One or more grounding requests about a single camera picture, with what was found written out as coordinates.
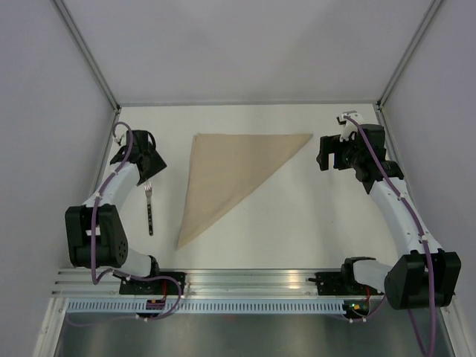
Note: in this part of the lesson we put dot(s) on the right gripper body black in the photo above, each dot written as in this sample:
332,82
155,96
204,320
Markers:
349,155

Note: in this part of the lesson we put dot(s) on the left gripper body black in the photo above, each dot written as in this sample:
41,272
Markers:
150,148

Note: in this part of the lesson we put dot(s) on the silver fork black handle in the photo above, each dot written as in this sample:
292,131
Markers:
148,193

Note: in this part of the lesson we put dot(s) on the beige cloth napkin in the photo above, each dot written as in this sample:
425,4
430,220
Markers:
224,169

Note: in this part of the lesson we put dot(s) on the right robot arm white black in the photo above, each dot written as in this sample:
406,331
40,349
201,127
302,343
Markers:
424,273

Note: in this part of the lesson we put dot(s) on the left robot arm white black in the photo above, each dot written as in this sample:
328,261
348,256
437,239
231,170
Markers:
95,234

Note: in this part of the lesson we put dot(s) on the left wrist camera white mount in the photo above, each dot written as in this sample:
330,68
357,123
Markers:
120,139

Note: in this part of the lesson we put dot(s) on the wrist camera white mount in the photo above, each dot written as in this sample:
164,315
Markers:
349,121
120,139

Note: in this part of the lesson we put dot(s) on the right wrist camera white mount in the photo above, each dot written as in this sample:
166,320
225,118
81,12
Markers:
349,121

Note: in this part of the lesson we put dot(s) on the left aluminium frame post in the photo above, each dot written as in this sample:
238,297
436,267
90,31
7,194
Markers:
74,32

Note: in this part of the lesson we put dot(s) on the aluminium frame post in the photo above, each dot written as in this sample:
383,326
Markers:
74,32
411,48

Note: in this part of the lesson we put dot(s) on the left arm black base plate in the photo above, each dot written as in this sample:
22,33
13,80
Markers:
172,285

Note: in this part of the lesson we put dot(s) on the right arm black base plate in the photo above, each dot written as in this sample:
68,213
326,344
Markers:
329,283

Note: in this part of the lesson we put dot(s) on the aluminium mounting rail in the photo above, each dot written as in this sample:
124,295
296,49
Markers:
210,284

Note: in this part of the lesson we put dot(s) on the white slotted cable duct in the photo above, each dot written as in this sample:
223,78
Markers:
259,306

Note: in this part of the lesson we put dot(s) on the right aluminium frame post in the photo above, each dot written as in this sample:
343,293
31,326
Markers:
411,48

